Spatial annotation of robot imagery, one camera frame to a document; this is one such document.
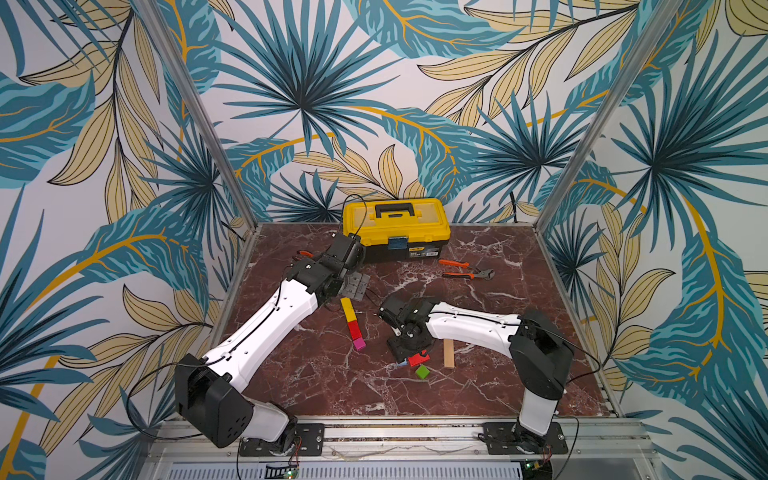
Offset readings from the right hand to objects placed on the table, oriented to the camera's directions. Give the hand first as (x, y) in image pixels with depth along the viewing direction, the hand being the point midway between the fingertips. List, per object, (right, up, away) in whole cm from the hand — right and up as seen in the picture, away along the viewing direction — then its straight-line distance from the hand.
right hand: (402, 350), depth 86 cm
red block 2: (+4, -3, 0) cm, 5 cm away
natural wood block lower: (+14, -2, +2) cm, 14 cm away
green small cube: (+6, -5, -2) cm, 8 cm away
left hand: (-16, +20, -7) cm, 27 cm away
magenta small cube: (-13, +1, +3) cm, 13 cm away
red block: (-14, +5, +4) cm, 15 cm away
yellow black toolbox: (-1, +36, +11) cm, 37 cm away
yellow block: (-17, +10, +9) cm, 22 cm away
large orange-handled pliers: (+31, +21, +18) cm, 41 cm away
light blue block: (0, -1, -9) cm, 9 cm away
